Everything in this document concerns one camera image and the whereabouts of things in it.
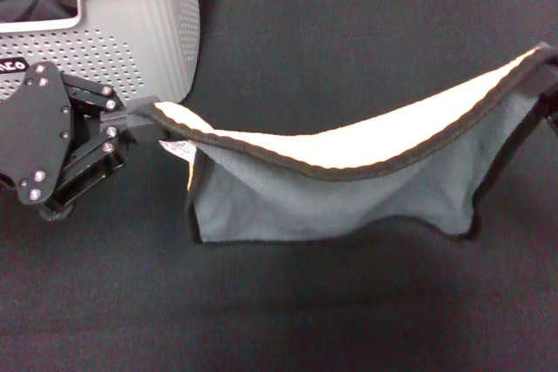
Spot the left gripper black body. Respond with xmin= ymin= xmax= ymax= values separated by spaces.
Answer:
xmin=0 ymin=60 xmax=75 ymax=206

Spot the grey towel with black trim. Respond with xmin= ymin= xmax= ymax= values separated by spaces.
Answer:
xmin=143 ymin=42 xmax=558 ymax=246

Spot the grey perforated plastic storage basket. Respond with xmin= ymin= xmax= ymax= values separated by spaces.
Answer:
xmin=0 ymin=0 xmax=203 ymax=107

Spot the black tablecloth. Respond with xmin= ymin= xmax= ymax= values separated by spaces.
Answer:
xmin=0 ymin=0 xmax=558 ymax=372

